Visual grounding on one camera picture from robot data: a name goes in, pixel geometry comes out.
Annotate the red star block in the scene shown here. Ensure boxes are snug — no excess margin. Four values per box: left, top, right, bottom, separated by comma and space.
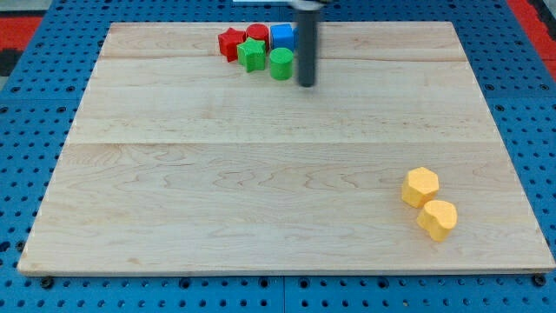
217, 27, 247, 63

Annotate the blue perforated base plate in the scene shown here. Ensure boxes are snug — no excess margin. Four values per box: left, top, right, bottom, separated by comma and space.
1, 0, 555, 312

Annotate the yellow hexagon block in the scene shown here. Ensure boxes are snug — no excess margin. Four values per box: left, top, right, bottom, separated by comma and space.
401, 167, 440, 209

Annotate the red cylinder block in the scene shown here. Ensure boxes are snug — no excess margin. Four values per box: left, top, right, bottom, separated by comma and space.
246, 23, 270, 50

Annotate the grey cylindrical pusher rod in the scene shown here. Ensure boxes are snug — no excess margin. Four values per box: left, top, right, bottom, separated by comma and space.
290, 0, 327, 88

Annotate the yellow heart block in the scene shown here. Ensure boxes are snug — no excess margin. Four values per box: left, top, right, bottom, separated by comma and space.
416, 200, 458, 242

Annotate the green star block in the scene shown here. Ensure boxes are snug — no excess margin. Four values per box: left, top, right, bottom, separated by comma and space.
236, 37, 266, 72

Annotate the light wooden board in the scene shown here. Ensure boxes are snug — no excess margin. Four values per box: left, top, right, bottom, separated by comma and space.
17, 22, 555, 276

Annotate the blue cube block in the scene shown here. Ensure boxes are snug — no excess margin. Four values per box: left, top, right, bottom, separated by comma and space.
270, 23, 295, 51

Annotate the green cylinder block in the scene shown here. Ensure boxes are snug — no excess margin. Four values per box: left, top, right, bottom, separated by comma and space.
269, 48, 294, 81

